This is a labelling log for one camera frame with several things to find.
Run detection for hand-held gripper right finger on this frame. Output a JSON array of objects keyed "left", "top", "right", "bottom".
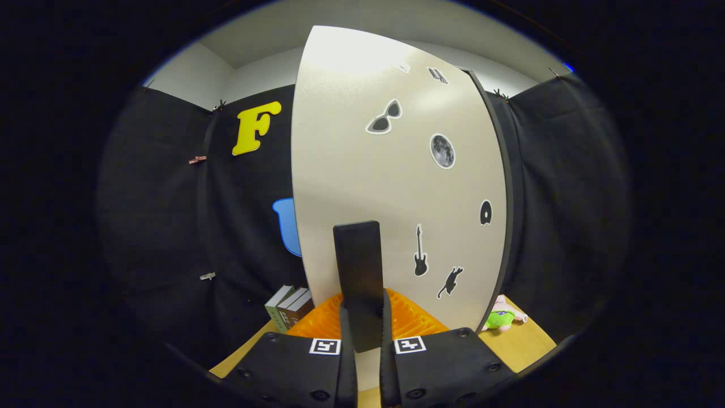
[{"left": 378, "top": 288, "right": 517, "bottom": 408}]

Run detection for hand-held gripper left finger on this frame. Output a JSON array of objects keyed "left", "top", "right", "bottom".
[{"left": 224, "top": 292, "right": 359, "bottom": 408}]

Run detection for black door handle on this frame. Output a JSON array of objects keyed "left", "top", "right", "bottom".
[{"left": 332, "top": 221, "right": 386, "bottom": 354}]

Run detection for beige cabinet door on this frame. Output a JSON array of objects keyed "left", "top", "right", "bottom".
[{"left": 290, "top": 24, "right": 509, "bottom": 392}]

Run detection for dark brown book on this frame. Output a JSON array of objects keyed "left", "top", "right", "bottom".
[{"left": 276, "top": 288, "right": 309, "bottom": 330}]

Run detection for green book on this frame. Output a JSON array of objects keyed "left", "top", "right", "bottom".
[{"left": 265, "top": 285, "right": 295, "bottom": 334}]

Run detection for green and pink plush toy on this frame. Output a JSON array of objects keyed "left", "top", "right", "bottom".
[{"left": 481, "top": 295, "right": 528, "bottom": 332}]

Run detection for black backdrop cloth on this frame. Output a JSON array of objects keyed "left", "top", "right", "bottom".
[{"left": 96, "top": 74, "right": 632, "bottom": 363}]

